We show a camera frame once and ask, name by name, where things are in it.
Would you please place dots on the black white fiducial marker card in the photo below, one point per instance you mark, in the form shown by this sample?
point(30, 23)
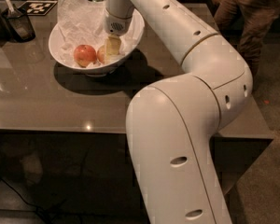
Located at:
point(37, 7)

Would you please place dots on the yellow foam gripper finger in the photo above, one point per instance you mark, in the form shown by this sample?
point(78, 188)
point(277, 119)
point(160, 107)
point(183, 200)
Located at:
point(112, 46)

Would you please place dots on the white crumpled paper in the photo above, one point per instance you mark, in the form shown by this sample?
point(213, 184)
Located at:
point(78, 39)

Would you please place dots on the red apple on left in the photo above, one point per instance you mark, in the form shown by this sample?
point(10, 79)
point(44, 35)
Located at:
point(84, 55)

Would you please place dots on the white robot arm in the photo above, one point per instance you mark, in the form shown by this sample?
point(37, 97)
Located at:
point(169, 123)

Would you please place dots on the yellow-red apple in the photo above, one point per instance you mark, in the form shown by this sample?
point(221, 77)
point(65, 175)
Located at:
point(101, 54)

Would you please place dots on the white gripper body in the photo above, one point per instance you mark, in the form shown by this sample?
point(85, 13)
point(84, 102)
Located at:
point(118, 23)

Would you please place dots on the person in brown trousers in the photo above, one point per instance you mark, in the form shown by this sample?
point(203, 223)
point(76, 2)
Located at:
point(258, 16)

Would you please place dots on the white bowl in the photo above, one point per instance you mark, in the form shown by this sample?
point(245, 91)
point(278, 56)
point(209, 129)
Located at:
point(85, 27)

